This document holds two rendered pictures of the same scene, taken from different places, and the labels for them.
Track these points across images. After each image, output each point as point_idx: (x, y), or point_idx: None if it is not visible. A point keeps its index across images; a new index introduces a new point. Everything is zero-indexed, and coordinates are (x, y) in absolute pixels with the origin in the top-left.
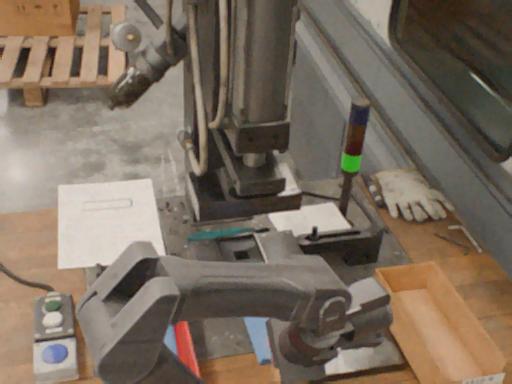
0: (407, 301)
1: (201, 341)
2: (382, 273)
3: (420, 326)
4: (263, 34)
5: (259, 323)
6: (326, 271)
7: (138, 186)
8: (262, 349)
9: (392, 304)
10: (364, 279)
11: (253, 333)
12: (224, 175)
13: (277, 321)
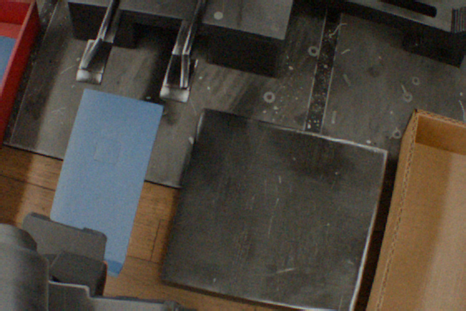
0: (454, 180)
1: (37, 109)
2: (425, 120)
3: (438, 244)
4: None
5: (89, 157)
6: (9, 297)
7: None
8: (62, 218)
9: (397, 201)
10: (138, 302)
11: (66, 175)
12: None
13: (32, 237)
